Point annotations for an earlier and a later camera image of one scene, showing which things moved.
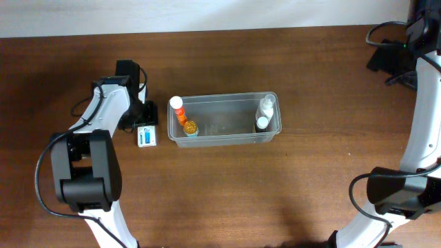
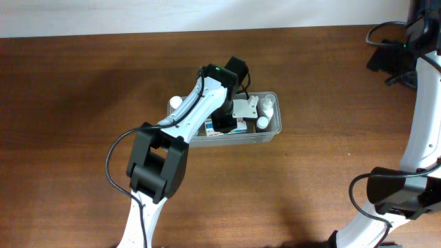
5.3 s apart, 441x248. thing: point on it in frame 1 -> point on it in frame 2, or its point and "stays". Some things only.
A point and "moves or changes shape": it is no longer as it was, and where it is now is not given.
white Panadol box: x=147 y=136 moves or changes shape
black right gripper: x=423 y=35 stays
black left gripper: x=148 y=112 -> x=222 y=125
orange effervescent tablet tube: x=176 y=102 stays
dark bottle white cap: x=262 y=124 stays
